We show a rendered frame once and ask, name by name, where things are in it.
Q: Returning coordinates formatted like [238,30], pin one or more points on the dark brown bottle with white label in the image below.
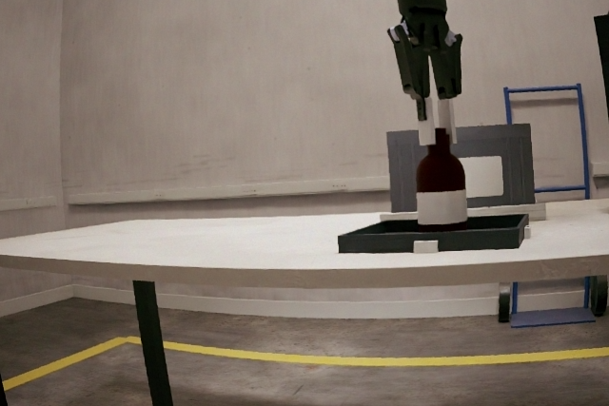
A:
[441,188]

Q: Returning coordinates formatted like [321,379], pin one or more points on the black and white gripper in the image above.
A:
[428,41]

